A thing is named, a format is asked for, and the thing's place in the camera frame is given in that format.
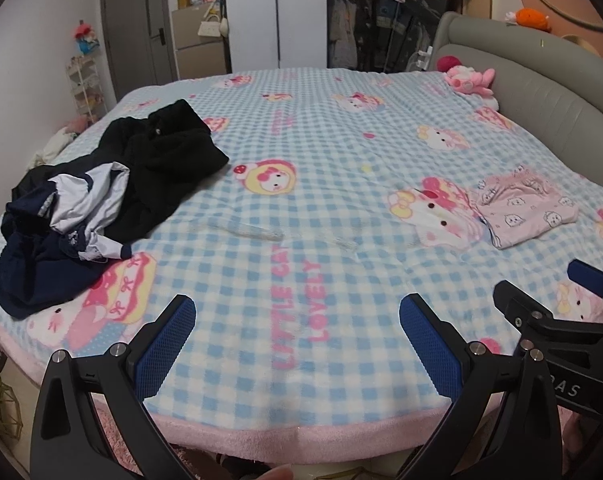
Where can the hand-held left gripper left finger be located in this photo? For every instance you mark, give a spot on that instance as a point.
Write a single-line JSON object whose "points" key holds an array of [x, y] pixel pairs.
{"points": [[166, 345]]}

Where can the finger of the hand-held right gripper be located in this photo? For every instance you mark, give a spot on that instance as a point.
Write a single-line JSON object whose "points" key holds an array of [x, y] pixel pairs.
{"points": [[589, 275], [511, 300]]}

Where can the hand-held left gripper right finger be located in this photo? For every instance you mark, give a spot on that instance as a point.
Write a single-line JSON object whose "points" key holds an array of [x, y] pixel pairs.
{"points": [[429, 345]]}

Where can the white jacket with navy cuffs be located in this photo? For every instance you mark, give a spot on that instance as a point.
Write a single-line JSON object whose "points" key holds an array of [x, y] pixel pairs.
{"points": [[81, 200]]}

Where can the pink printed pajama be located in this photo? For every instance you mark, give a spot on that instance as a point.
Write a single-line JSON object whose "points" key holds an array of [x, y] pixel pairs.
{"points": [[521, 205]]}

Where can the pink shaggy rug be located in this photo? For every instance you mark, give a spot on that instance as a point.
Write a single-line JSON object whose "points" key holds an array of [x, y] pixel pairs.
{"points": [[121, 440]]}

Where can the navy garment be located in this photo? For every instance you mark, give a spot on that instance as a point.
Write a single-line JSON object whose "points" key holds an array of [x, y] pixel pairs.
{"points": [[31, 270]]}

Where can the black fleece jacket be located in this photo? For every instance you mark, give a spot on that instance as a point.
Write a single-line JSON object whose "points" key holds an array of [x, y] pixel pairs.
{"points": [[171, 160]]}

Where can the grey padded headboard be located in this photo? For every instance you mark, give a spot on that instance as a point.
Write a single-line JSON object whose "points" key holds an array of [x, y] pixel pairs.
{"points": [[546, 80]]}

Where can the blue checked printed blanket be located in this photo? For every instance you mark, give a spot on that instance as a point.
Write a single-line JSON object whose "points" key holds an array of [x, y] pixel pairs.
{"points": [[306, 160]]}

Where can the pink plush toy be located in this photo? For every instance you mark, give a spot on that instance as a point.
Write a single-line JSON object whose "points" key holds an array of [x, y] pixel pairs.
{"points": [[469, 77]]}

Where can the white cloth heap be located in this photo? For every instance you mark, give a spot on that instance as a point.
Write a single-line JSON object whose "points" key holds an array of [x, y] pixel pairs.
{"points": [[51, 147]]}

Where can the red plush ball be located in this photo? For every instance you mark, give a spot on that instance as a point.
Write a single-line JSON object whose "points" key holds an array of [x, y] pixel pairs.
{"points": [[449, 61]]}

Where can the orange plush toy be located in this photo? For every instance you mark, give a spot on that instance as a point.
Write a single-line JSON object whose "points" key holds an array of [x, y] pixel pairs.
{"points": [[531, 19]]}

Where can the white shelf rack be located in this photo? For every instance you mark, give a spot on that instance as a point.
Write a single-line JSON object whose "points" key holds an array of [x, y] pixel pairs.
{"points": [[83, 90]]}

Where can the dark open wardrobe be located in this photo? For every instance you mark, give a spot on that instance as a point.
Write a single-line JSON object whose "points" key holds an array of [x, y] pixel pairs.
{"points": [[376, 25]]}

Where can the red and blue doll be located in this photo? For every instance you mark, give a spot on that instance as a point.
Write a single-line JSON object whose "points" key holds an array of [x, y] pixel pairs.
{"points": [[85, 37]]}

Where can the grey door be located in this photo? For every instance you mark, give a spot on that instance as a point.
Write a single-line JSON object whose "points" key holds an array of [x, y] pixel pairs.
{"points": [[131, 25]]}

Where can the white handbag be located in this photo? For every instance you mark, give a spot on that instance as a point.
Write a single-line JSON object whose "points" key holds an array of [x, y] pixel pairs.
{"points": [[210, 26]]}

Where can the white wardrobe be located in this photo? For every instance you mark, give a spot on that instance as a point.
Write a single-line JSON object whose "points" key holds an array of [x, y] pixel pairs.
{"points": [[276, 10]]}

